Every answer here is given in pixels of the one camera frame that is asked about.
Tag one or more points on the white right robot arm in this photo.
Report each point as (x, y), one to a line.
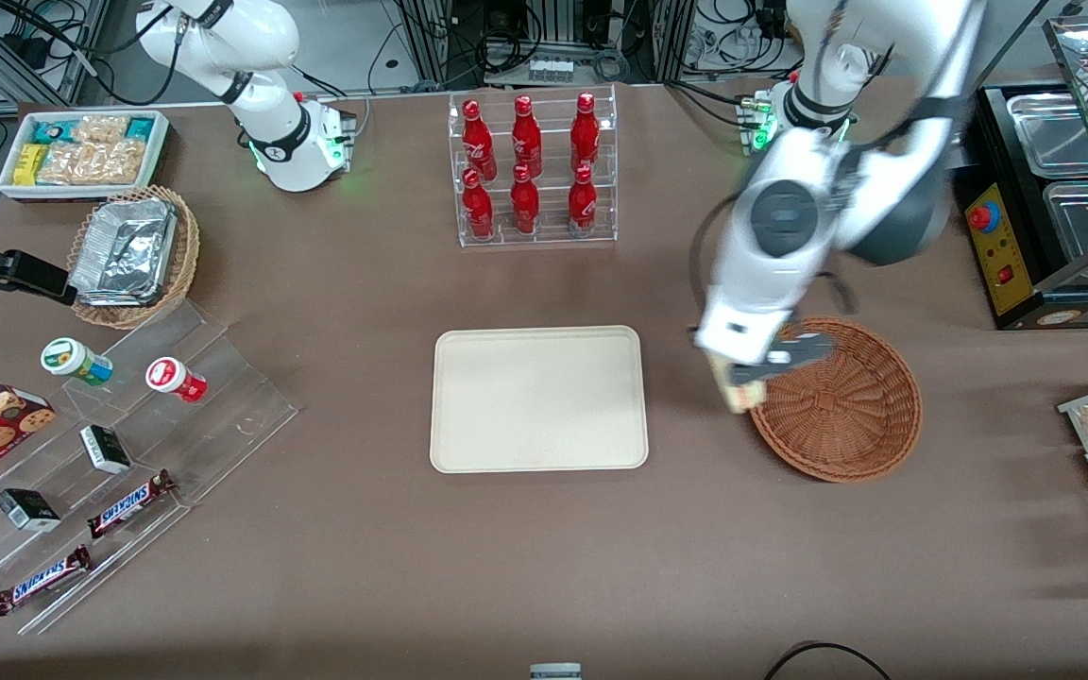
(270, 113)

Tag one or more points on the white plastic snack bin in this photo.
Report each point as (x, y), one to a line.
(81, 192)

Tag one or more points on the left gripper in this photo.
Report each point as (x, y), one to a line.
(691, 330)

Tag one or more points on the white power strip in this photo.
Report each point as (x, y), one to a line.
(551, 69)

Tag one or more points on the triangular sandwich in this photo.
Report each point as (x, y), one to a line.
(740, 397)

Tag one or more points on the small black box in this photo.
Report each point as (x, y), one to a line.
(27, 510)
(105, 449)

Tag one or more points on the red lidded cup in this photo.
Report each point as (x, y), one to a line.
(171, 376)

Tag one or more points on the black food warmer case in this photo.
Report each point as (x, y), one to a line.
(1002, 274)

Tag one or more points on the Snickers chocolate bar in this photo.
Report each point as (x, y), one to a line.
(128, 505)
(42, 581)

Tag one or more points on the light wicker basket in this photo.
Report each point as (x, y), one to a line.
(187, 255)

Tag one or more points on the clear cracker pack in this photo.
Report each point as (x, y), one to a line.
(100, 129)
(121, 161)
(67, 163)

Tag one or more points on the beige plastic tray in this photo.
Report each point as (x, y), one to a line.
(538, 399)

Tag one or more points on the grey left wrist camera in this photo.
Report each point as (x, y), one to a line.
(794, 351)

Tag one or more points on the clear acrylic stepped stand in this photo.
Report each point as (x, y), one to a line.
(223, 406)

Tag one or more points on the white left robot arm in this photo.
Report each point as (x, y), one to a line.
(771, 274)

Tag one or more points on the red cola bottle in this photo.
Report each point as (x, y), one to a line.
(478, 137)
(478, 208)
(586, 132)
(526, 137)
(525, 203)
(583, 203)

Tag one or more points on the teal snack pack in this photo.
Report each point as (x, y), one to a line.
(140, 127)
(51, 132)

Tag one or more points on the brown round wicker basket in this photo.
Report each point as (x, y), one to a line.
(846, 416)

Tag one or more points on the yellow snack pack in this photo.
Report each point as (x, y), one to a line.
(29, 165)

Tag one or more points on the green lidded cup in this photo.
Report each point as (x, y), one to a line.
(67, 357)

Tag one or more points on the stacked foil containers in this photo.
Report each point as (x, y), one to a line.
(124, 250)

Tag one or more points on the small grey device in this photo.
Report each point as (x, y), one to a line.
(555, 671)

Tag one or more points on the clear acrylic bottle rack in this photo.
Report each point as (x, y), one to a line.
(549, 236)

